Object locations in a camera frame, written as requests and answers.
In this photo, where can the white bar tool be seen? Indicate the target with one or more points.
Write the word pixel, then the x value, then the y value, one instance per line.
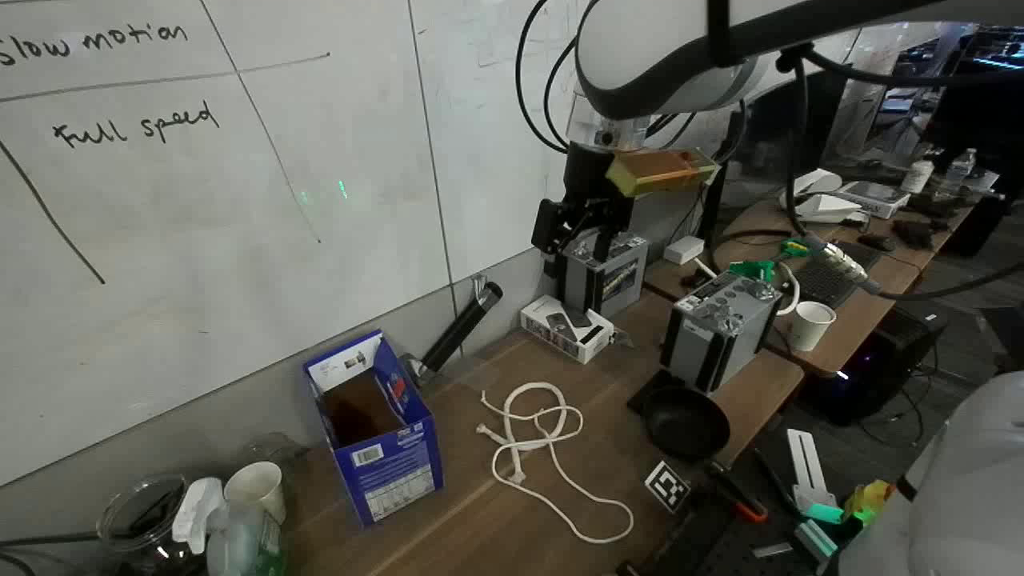
pixel 810 466

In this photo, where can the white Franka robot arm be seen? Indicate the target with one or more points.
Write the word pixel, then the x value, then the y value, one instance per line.
pixel 662 43

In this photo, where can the black white fiducial marker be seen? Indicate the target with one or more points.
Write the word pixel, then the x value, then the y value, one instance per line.
pixel 666 487

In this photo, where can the white plastic cup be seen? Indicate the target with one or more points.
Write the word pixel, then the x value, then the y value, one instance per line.
pixel 256 487

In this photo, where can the black frying pan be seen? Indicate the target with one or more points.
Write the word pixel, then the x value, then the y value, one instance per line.
pixel 682 422

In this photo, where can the black flashlight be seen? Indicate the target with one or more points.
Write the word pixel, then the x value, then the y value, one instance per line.
pixel 461 324

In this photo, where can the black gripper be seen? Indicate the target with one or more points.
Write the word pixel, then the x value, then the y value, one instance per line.
pixel 593 188

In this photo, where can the white desk device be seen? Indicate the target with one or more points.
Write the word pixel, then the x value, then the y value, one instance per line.
pixel 827 198

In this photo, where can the teal plastic tool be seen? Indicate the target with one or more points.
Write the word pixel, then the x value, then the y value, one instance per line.
pixel 823 530

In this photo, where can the yellow green plastic item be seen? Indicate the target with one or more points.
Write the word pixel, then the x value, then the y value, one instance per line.
pixel 869 500

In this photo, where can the blue cardboard box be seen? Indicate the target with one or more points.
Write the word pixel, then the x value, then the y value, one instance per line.
pixel 390 475

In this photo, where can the white power adapter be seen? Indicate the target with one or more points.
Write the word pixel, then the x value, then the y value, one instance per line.
pixel 682 250

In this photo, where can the white paper cup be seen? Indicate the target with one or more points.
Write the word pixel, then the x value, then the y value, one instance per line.
pixel 809 324

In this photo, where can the black rubber mat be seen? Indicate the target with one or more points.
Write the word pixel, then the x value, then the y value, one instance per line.
pixel 774 532

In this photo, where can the white phone box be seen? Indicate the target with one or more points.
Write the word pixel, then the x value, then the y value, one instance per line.
pixel 561 331

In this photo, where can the clear spray bottle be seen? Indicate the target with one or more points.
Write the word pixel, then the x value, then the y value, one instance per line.
pixel 240 544

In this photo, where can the clear plastic bottle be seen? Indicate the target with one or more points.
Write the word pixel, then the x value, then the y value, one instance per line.
pixel 963 170

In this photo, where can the large grey battery box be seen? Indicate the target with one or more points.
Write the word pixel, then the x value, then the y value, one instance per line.
pixel 721 331

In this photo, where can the green plastic clip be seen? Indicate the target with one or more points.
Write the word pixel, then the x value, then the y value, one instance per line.
pixel 774 266

